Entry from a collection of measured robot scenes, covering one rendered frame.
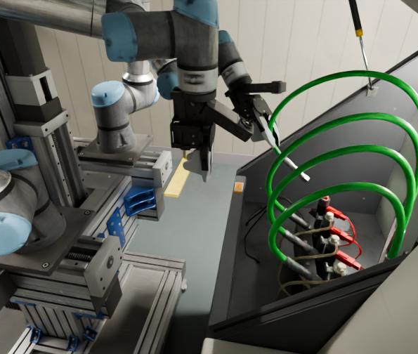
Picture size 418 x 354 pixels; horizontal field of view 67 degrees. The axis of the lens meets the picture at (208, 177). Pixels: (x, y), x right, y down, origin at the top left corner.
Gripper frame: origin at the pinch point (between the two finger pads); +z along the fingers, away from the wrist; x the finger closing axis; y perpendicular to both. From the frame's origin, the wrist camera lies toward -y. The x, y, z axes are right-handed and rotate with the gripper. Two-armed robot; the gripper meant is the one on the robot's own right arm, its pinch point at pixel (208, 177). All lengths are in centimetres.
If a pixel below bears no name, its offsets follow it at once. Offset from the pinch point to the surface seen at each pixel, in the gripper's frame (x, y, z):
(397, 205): 12.7, -34.0, -6.6
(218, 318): 16.9, -5.3, 27.0
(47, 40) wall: -211, 182, 14
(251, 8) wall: -207, 4, -14
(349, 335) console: 25.9, -28.2, 11.2
